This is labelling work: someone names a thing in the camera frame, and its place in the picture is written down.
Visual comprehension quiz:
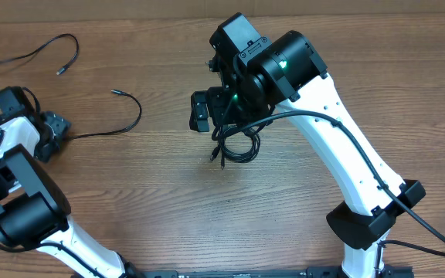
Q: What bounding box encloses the black usb cable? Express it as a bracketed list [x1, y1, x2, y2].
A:
[0, 33, 143, 142]
[209, 123, 262, 170]

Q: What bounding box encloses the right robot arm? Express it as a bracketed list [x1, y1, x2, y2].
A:
[189, 13, 425, 277]

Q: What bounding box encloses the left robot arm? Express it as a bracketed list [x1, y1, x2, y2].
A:
[0, 86, 138, 277]

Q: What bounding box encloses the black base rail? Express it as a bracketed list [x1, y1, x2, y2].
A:
[71, 265, 415, 278]

